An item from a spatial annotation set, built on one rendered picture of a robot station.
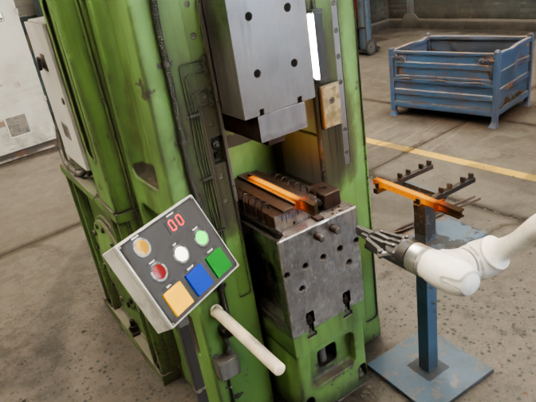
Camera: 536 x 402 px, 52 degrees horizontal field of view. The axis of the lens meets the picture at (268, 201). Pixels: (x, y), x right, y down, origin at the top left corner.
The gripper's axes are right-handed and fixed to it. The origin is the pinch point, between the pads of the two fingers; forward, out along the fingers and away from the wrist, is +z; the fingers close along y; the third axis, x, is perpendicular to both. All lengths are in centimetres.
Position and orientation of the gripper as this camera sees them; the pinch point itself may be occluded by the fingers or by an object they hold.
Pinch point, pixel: (364, 233)
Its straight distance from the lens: 179.4
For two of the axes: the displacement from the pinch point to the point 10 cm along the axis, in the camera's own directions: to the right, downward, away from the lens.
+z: -5.5, -2.8, 7.8
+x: -1.5, -8.9, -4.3
